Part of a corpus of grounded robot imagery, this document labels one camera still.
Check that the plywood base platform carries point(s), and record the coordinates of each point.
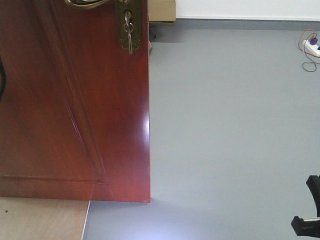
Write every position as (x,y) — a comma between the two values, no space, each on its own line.
(42,219)

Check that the white power strip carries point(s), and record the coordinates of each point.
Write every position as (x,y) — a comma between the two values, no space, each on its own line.
(312,50)

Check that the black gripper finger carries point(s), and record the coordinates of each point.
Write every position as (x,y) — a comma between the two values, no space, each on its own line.
(313,183)
(309,227)

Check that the brass door handle plate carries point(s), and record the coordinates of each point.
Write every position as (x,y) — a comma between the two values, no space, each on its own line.
(134,6)

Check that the purple plug adapter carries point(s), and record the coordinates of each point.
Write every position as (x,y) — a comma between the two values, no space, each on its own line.
(313,41)

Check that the open flat cardboard box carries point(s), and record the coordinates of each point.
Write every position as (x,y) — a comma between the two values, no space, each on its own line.
(149,47)

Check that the silver keys on ring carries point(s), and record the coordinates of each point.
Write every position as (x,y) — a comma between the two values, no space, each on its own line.
(128,28)

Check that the brown wooden door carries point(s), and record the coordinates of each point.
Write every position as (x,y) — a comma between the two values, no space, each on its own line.
(74,105)

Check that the closed cardboard box marked 2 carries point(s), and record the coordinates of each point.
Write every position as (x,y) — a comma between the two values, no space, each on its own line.
(162,10)

